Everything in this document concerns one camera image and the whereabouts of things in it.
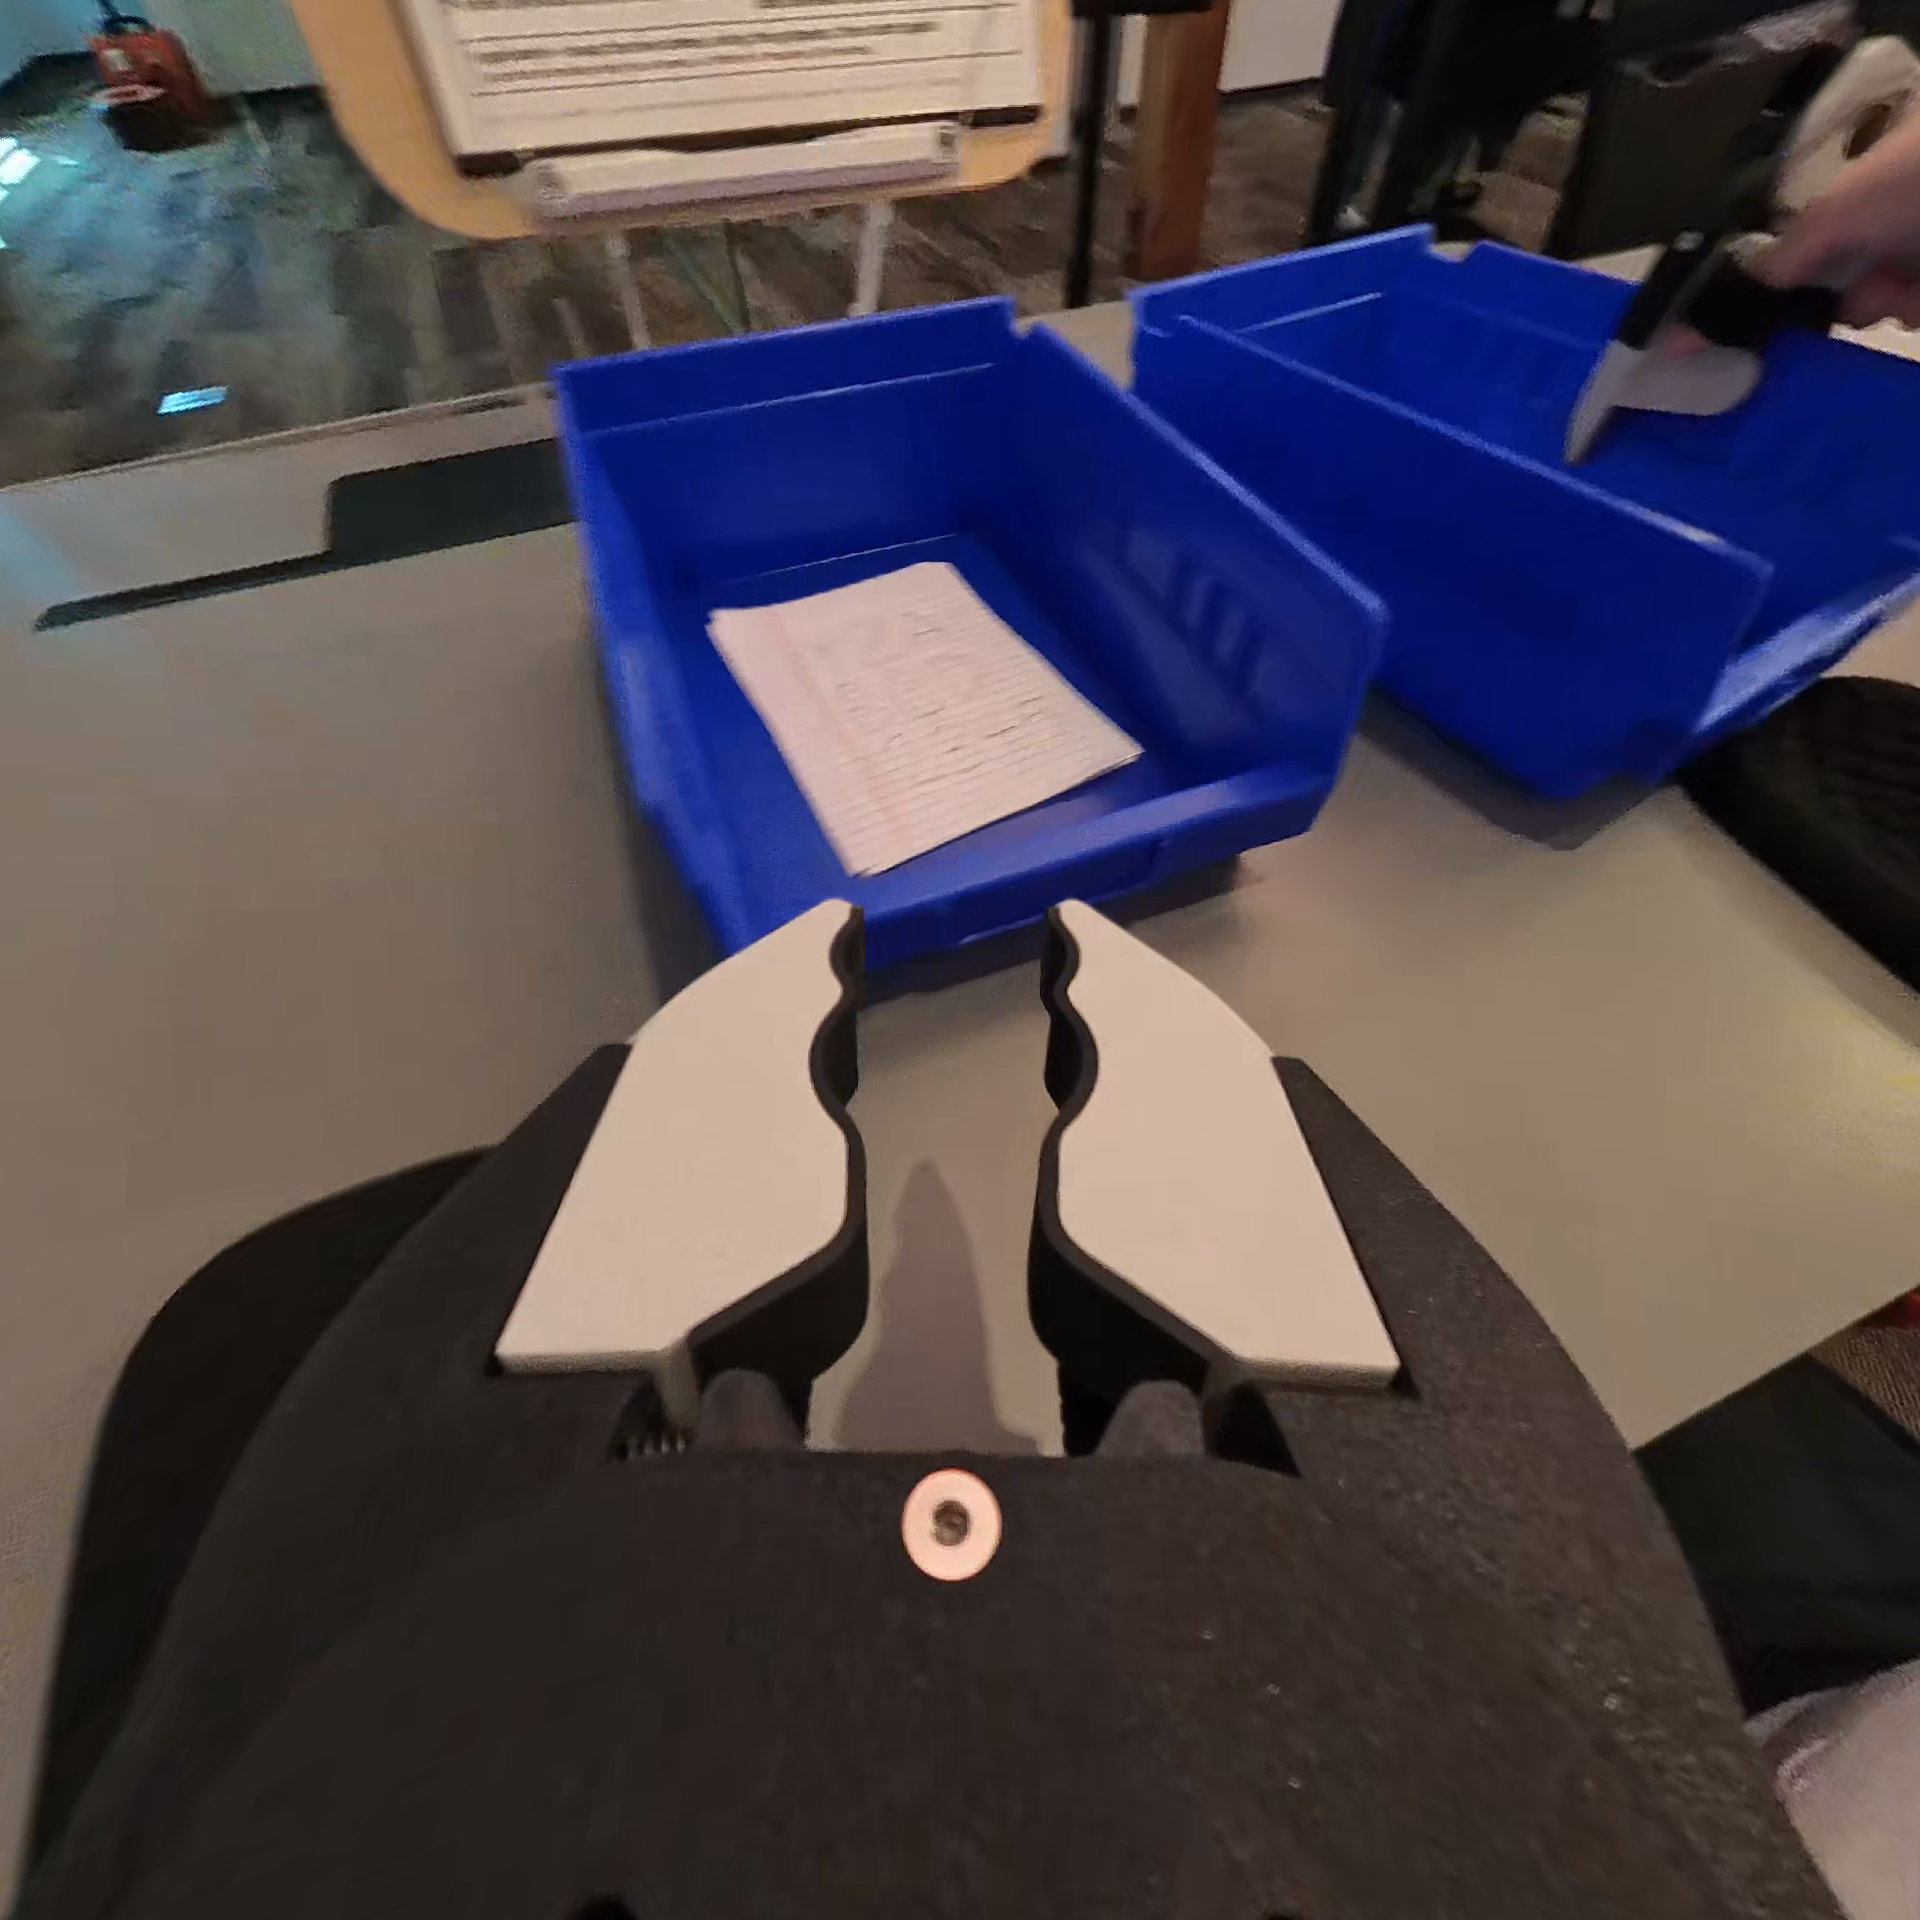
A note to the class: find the person's white shirt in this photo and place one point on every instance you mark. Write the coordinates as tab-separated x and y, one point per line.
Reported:
1860	1800

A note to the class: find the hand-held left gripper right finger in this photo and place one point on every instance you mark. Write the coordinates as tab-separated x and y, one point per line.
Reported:
1213	1201

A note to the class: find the blue plastic bin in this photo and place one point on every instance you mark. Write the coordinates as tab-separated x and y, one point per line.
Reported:
1200	628
1425	495

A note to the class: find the wooden post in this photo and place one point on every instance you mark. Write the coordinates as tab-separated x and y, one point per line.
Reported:
1178	135

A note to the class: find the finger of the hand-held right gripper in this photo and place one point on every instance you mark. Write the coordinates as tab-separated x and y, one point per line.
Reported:
1664	383

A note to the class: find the wooden board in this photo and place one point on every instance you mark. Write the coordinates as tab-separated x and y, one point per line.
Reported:
360	119

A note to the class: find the black table leg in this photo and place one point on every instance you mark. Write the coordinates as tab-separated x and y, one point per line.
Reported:
1088	149

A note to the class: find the handwritten paper pile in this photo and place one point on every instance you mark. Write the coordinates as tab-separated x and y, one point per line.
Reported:
931	704

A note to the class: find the red floor object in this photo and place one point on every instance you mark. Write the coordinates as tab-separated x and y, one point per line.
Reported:
158	75

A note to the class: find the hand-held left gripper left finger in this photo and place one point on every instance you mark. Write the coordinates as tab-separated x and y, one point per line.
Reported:
691	1184

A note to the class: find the person's right hand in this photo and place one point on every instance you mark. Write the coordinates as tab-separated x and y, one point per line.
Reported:
1868	241

